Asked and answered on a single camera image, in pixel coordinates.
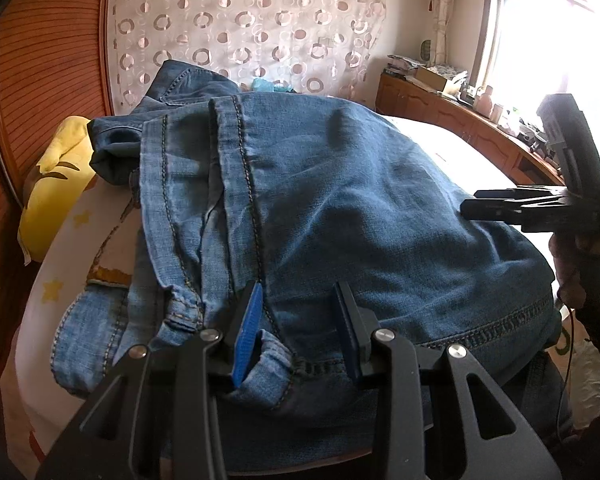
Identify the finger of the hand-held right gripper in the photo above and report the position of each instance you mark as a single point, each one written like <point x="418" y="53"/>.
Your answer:
<point x="505" y="211"/>
<point x="520" y="194"/>

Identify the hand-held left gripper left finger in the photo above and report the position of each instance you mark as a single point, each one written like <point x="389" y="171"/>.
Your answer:
<point x="245" y="335"/>

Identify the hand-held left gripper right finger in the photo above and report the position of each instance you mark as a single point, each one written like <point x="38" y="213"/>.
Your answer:
<point x="354" y="355"/>

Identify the blue denim pants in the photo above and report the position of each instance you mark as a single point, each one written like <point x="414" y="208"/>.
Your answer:
<point x="355" y="185"/>

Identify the person's right hand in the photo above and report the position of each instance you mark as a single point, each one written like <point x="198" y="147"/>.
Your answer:
<point x="566" y="270"/>

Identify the spare hand-held gripper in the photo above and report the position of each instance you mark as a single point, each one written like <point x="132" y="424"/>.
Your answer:
<point x="532" y="137"/>

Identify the pink bottle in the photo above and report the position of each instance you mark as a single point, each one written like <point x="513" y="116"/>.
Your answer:
<point x="486" y="100"/>

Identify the wooden cabinet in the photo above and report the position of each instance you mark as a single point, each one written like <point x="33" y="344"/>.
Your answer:
<point x="420" y="105"/>

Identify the window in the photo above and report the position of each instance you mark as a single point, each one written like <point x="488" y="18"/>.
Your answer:
<point x="530" y="35"/>

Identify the open cardboard box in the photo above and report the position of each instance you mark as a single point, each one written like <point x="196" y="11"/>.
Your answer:
<point x="432" y="77"/>

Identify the white plastic bag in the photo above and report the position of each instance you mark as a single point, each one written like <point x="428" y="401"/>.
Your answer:
<point x="587" y="380"/>

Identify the white printed bedsheet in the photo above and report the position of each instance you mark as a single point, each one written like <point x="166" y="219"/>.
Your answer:
<point x="70" y="240"/>

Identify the patterned window drape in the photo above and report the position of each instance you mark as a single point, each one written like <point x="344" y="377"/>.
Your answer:
<point x="440" y="10"/>

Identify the light blue package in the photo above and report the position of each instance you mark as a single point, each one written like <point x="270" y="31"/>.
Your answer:
<point x="265" y="85"/>

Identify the circle-patterned curtain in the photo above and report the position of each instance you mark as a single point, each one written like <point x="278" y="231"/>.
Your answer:
<point x="260" y="25"/>

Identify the wooden headboard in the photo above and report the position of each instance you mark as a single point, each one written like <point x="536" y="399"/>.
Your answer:
<point x="45" y="60"/>

